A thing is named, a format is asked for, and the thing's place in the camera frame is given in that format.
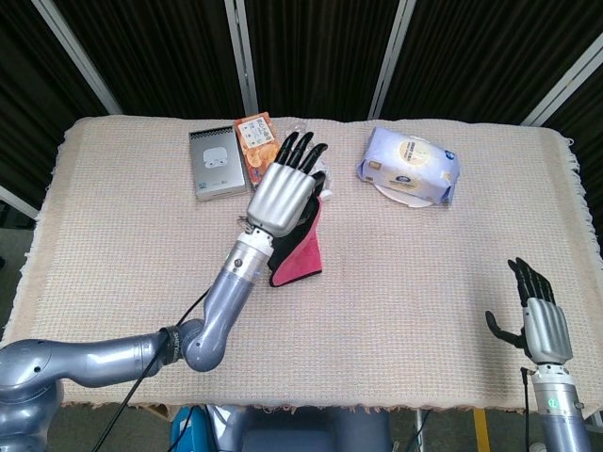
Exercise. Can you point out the pale purple tissue pack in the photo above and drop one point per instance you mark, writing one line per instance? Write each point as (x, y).
(405, 155)

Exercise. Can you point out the white metal frame post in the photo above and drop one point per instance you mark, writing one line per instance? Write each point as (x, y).
(19, 201)
(75, 47)
(391, 56)
(241, 47)
(565, 80)

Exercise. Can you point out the bright blue plastic part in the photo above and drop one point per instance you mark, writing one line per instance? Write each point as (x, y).
(181, 433)

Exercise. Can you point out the pink and black cloth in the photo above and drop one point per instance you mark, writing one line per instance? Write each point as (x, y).
(301, 263)

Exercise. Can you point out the clear plastic water bottle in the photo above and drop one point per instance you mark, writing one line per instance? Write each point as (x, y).
(299, 126)

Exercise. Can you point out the blue-grey robot torso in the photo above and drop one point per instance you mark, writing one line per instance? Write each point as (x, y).
(306, 433)

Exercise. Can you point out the orange snack box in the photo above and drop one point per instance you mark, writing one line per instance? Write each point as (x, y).
(256, 141)

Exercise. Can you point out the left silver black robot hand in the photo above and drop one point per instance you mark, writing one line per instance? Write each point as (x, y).
(282, 193)

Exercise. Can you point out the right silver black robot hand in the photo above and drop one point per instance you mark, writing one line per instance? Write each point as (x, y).
(549, 329)

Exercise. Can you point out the silver earbuds box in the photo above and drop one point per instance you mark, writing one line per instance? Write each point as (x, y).
(216, 165)

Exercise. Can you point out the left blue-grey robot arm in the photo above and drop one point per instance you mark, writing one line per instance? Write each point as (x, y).
(221, 301)

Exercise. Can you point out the beige woven tablecloth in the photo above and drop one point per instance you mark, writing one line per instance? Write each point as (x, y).
(141, 259)

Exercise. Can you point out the thin metal table leg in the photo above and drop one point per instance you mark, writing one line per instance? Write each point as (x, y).
(418, 431)

